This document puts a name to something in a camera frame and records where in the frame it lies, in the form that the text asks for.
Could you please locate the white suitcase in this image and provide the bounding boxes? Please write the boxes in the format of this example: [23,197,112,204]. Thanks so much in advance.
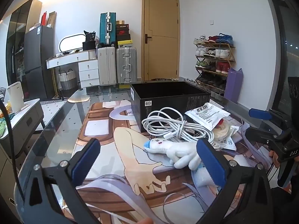
[97,47,117,85]

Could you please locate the white plush toy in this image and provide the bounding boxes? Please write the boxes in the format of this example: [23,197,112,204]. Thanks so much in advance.
[144,138,202,169]

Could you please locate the silver suitcase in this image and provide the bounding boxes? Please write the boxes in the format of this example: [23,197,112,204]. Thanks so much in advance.
[115,47,137,83]

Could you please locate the grey side cabinet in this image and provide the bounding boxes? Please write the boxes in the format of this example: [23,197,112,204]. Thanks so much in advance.
[0,98,45,159]

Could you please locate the oval mirror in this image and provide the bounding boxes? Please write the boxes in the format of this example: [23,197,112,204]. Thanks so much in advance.
[58,33,86,53]

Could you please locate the white tabletop appliance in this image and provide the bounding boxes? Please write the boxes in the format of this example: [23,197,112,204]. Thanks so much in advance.
[7,82,25,113]

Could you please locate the white dressing table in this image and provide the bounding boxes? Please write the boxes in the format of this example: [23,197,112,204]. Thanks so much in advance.
[46,51,100,89]

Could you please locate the black cable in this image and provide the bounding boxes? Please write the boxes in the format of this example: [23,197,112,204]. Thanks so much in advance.
[0,96,25,201]

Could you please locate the brown cardboard box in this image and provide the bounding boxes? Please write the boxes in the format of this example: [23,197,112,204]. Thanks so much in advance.
[47,11,57,28]

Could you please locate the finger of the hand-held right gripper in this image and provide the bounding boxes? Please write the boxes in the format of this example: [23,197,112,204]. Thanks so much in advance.
[245,126,284,149]
[248,108,291,131]

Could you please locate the purple yoga mat bag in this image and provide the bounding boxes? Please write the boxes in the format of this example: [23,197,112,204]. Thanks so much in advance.
[224,68,243,103]

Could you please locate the dark glass wardrobe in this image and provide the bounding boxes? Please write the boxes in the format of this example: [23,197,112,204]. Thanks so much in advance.
[6,0,42,87]

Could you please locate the wooden shoe rack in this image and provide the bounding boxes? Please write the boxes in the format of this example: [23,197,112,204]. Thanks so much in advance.
[193,42,236,94]

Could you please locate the black window frame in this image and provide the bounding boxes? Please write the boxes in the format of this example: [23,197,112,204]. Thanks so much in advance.
[271,0,299,112]

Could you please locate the dark grey refrigerator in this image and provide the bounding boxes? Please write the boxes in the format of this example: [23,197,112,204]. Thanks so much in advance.
[24,25,55,101]

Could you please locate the black cat-ear bag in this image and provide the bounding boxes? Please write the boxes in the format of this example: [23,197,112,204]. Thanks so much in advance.
[84,30,96,42]

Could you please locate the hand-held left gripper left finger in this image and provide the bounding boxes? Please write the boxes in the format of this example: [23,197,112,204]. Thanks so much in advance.
[22,138,101,224]

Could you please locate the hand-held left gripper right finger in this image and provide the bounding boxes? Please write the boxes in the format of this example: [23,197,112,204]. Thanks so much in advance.
[196,138,275,224]

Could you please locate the white printed mask packet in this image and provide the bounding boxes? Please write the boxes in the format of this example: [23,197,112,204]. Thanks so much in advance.
[220,135,237,151]

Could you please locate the black round box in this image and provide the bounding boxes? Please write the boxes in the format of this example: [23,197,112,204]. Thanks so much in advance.
[82,41,97,51]

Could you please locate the black cardboard box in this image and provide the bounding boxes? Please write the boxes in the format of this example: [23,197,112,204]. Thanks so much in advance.
[130,81,211,133]

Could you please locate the woven laundry basket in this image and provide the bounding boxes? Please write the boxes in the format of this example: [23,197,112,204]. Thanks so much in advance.
[58,69,77,90]

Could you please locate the rows of assorted shoes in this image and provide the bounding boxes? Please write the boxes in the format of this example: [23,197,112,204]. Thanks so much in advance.
[193,33,234,91]

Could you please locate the white medicine packet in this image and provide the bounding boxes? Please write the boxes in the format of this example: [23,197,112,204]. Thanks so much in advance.
[184,103,230,131]

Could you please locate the printed desk mat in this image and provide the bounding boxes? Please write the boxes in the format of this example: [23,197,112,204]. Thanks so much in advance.
[62,100,281,224]

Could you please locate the wooden door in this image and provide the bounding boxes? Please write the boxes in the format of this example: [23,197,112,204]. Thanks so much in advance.
[141,0,180,82]

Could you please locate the colourful snack packets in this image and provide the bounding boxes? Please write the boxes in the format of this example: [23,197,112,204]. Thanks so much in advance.
[0,100,14,138]

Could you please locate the teal suitcase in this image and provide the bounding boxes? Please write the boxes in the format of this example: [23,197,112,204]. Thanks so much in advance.
[100,12,116,46]

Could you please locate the red white glue bag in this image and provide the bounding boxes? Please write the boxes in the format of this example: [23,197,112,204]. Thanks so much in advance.
[213,118,240,144]

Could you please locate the person's right hand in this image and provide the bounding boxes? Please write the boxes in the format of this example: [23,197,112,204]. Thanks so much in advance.
[268,150,282,168]

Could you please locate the white charging cable bundle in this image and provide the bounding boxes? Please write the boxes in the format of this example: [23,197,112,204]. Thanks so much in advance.
[142,107,225,150]

